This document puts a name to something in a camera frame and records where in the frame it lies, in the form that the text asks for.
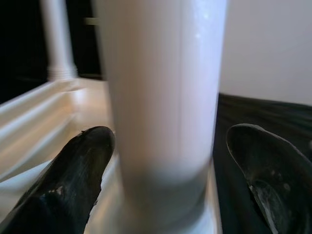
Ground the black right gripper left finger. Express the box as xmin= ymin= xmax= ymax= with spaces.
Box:
xmin=0 ymin=126 xmax=117 ymax=234

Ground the white plastic table leg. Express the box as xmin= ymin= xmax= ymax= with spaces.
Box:
xmin=94 ymin=0 xmax=229 ymax=191
xmin=40 ymin=0 xmax=78 ymax=81

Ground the white plastic table top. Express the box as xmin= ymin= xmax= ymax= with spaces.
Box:
xmin=0 ymin=78 xmax=221 ymax=234

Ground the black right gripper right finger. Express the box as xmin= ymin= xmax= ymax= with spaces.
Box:
xmin=226 ymin=123 xmax=312 ymax=234

